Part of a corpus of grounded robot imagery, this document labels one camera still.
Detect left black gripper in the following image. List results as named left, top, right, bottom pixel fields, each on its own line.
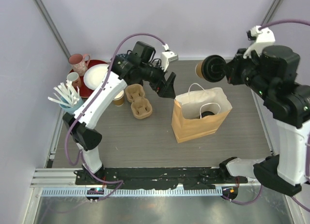
left=139, top=60, right=176, bottom=98

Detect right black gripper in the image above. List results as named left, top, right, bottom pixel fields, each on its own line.
left=222, top=47, right=272, bottom=99

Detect black coffee lid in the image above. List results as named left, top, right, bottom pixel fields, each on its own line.
left=199, top=111, right=214, bottom=119
left=201, top=55, right=226, bottom=83

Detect brown paper bag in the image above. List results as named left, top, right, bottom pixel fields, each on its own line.
left=171, top=83, right=232, bottom=143

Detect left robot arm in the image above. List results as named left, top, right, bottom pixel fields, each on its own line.
left=63, top=41, right=178, bottom=185

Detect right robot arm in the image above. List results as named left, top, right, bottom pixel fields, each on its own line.
left=218, top=45, right=310, bottom=196

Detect brown pulp cup carrier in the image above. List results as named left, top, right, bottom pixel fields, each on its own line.
left=124, top=84, right=153, bottom=119

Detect stacked brown paper cups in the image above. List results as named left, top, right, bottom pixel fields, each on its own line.
left=112, top=90, right=124, bottom=106

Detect white paper plate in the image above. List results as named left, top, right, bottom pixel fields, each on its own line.
left=83, top=64, right=109, bottom=90

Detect red round tray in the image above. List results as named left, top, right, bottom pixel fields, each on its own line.
left=70, top=60, right=108, bottom=98

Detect tall pink floral mug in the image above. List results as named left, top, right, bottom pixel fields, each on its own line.
left=68, top=54, right=91, bottom=76

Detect small pink floral mug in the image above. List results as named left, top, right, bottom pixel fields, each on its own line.
left=67, top=72, right=81, bottom=88

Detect light blue holder cup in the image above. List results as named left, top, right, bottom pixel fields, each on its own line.
left=59, top=97, right=84, bottom=114

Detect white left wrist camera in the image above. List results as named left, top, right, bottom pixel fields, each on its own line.
left=160, top=44, right=179, bottom=72

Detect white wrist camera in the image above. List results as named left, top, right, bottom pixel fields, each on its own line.
left=160, top=44, right=179, bottom=72
left=243, top=26, right=276, bottom=59

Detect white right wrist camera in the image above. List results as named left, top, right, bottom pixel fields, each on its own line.
left=243, top=26, right=276, bottom=59

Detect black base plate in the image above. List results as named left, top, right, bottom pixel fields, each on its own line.
left=74, top=166, right=249, bottom=190

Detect aluminium rail frame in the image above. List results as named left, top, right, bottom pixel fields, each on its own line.
left=31, top=167, right=259, bottom=201

